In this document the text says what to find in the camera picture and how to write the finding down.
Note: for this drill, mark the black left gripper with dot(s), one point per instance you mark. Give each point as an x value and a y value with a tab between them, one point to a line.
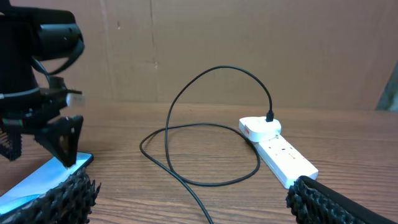
38	112

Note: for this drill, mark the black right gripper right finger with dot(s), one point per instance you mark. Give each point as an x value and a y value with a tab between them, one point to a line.
312	202

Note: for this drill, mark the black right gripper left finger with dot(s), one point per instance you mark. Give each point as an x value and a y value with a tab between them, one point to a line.
70	202

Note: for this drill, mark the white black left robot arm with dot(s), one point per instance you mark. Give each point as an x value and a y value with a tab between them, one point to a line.
36	45

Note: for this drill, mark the white charger plug adapter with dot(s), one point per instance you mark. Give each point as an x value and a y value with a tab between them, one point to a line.
257	129

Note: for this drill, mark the white power extension strip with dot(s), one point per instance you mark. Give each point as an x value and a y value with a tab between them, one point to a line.
285	162

